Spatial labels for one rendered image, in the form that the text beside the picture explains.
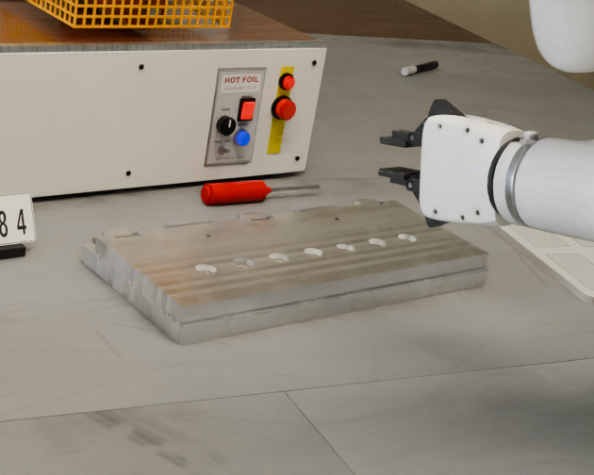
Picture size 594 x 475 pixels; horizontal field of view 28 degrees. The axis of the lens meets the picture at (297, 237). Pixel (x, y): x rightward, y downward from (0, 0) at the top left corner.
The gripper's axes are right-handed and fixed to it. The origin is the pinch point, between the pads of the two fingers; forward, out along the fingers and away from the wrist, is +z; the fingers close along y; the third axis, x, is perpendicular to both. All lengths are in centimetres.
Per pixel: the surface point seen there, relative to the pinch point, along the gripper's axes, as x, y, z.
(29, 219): -26.2, 9.1, 31.3
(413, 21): 123, -9, 125
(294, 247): -1.4, 12.2, 15.5
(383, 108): 60, 4, 68
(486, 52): 121, -3, 99
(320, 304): -4.3, 16.6, 7.2
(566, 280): 32.8, 18.2, 3.7
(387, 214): 17.5, 11.1, 20.2
